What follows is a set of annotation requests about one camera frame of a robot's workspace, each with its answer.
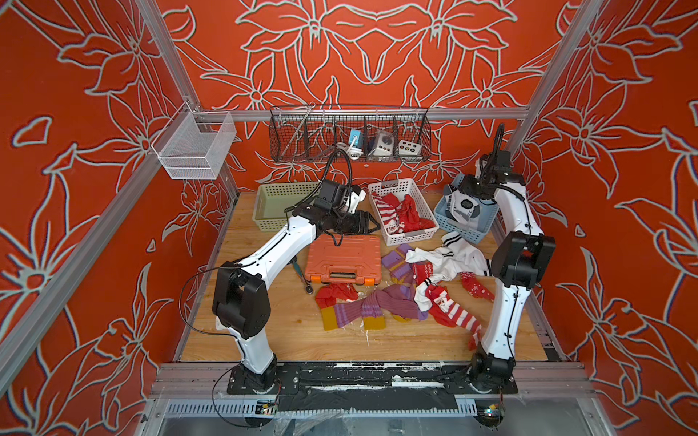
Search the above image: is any ratchet wrench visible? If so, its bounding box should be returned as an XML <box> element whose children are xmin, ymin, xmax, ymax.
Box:
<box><xmin>292</xmin><ymin>259</ymin><xmax>314</xmax><ymax>295</ymax></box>

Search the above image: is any purple yellow striped sock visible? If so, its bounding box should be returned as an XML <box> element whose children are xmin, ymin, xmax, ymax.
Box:
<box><xmin>381</xmin><ymin>243</ymin><xmax>414</xmax><ymax>285</ymax></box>

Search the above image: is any white black grip sock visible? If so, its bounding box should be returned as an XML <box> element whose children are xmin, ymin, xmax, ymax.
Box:
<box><xmin>446</xmin><ymin>191</ymin><xmax>481</xmax><ymax>225</ymax></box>

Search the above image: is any black wire wall basket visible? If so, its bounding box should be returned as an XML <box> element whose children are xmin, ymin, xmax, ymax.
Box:
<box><xmin>269</xmin><ymin>104</ymin><xmax>433</xmax><ymax>164</ymax></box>

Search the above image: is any white power adapter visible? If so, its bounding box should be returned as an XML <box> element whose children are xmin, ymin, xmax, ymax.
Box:
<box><xmin>336</xmin><ymin>129</ymin><xmax>364</xmax><ymax>160</ymax></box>

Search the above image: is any red white striped santa sock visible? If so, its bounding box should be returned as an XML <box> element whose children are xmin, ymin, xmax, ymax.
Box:
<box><xmin>425</xmin><ymin>285</ymin><xmax>483</xmax><ymax>351</ymax></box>

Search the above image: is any red christmas sock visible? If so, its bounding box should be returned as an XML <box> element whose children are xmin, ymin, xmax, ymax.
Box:
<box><xmin>397</xmin><ymin>194</ymin><xmax>434</xmax><ymax>233</ymax></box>

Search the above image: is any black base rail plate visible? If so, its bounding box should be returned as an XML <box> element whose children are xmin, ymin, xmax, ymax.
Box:
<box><xmin>226</xmin><ymin>362</ymin><xmax>518</xmax><ymax>414</ymax></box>

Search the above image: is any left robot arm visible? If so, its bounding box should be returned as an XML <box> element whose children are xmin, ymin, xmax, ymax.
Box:
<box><xmin>212</xmin><ymin>181</ymin><xmax>380</xmax><ymax>393</ymax></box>

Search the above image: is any blue plastic basket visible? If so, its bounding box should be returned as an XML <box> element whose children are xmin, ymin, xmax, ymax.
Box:
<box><xmin>434</xmin><ymin>174</ymin><xmax>499</xmax><ymax>245</ymax></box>

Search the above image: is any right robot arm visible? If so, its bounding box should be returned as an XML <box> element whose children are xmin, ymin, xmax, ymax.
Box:
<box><xmin>460</xmin><ymin>150</ymin><xmax>556</xmax><ymax>393</ymax></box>

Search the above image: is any red patterned knit sock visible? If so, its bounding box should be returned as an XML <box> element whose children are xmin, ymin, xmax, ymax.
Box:
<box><xmin>411</xmin><ymin>261</ymin><xmax>437</xmax><ymax>287</ymax></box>

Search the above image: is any white wire wall basket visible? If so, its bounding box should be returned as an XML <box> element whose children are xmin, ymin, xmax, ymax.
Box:
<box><xmin>152</xmin><ymin>113</ymin><xmax>237</xmax><ymax>181</ymax></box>

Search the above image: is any white socket cube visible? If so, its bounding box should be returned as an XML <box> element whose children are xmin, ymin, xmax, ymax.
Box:
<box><xmin>368</xmin><ymin>130</ymin><xmax>394</xmax><ymax>157</ymax></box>

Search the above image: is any purple ribbed sock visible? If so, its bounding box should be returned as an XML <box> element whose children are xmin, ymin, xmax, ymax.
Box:
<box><xmin>322</xmin><ymin>284</ymin><xmax>428</xmax><ymax>331</ymax></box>

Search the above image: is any orange plastic tool case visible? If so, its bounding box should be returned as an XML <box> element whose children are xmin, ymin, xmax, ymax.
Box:
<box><xmin>305</xmin><ymin>234</ymin><xmax>382</xmax><ymax>286</ymax></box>

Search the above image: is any white plastic basket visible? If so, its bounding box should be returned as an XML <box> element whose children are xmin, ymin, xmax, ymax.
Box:
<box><xmin>368</xmin><ymin>179</ymin><xmax>439</xmax><ymax>246</ymax></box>

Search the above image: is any white black striped crew sock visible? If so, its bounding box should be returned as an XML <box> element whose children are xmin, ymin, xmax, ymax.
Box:
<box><xmin>405</xmin><ymin>232</ymin><xmax>492</xmax><ymax>283</ymax></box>

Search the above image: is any green plastic basket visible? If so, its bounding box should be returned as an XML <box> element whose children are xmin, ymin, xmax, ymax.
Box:
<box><xmin>253</xmin><ymin>182</ymin><xmax>319</xmax><ymax>233</ymax></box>

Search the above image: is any red crumpled sock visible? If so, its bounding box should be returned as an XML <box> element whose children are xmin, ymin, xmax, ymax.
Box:
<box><xmin>316</xmin><ymin>283</ymin><xmax>359</xmax><ymax>309</ymax></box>

